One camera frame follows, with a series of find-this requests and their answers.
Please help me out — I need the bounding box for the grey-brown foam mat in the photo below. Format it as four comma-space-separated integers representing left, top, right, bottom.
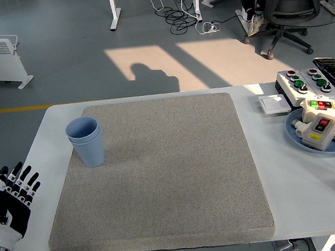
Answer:
29, 81, 278, 251

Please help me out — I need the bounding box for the blue round plate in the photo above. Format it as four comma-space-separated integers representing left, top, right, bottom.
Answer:
282, 103, 335, 162

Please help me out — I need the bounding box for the white wall switch plate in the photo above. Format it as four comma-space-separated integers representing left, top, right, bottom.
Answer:
257, 92, 291, 117

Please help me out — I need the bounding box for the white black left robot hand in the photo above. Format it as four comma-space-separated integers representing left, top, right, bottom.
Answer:
0, 159, 51, 251

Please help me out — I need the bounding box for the white push-button control box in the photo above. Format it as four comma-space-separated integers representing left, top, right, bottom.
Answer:
273, 62, 335, 109

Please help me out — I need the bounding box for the white red-black start-stop switch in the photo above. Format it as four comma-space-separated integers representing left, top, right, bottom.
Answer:
298, 111, 335, 155

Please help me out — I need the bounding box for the blue ribbed plastic cup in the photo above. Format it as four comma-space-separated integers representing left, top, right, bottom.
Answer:
64, 115, 102, 147
68, 127, 109, 171

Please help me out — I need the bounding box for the white table leg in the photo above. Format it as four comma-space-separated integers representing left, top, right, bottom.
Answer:
312, 234, 335, 251

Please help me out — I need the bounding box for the black floor cable bundle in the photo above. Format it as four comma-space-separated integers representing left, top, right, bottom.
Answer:
163, 0, 204, 36

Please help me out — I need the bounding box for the white green-red button box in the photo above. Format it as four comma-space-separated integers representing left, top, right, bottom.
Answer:
299, 94, 335, 125

